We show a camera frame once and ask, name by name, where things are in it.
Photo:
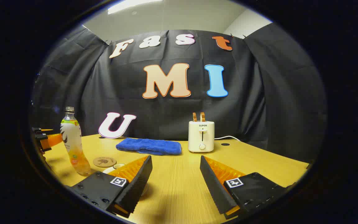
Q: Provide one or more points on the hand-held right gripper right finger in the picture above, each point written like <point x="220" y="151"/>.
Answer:
<point x="213" y="186"/>

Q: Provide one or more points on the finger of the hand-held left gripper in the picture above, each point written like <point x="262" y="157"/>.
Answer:
<point x="54" y="140"/>
<point x="40" y="129"/>

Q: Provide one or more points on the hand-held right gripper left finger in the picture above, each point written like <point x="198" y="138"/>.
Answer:
<point x="138" y="186"/>

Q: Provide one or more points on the clear water bottle white label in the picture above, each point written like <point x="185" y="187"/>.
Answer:
<point x="73" y="140"/>

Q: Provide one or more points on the round wooden coaster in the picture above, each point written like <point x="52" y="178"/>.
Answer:
<point x="104" y="161"/>

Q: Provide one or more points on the blue towel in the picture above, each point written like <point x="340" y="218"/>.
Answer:
<point x="149" y="146"/>

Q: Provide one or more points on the cream toaster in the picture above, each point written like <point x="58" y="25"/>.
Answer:
<point x="201" y="138"/>

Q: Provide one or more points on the black backdrop cloth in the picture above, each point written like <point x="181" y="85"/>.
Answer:
<point x="172" y="115"/>

